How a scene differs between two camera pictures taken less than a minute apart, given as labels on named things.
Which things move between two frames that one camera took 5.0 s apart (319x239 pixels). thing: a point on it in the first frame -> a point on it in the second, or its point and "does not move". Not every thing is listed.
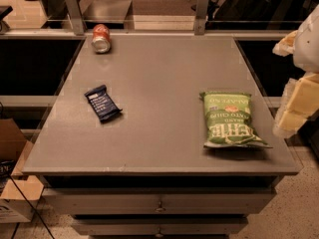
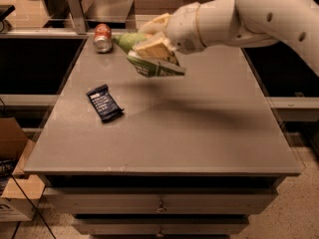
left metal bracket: (73, 0) does not move
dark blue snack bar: (103, 103) does not move
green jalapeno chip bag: (228, 121) -> (146, 65)
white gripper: (308, 47) -> (183, 26)
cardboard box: (20, 195) does not move
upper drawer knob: (159, 208) does not move
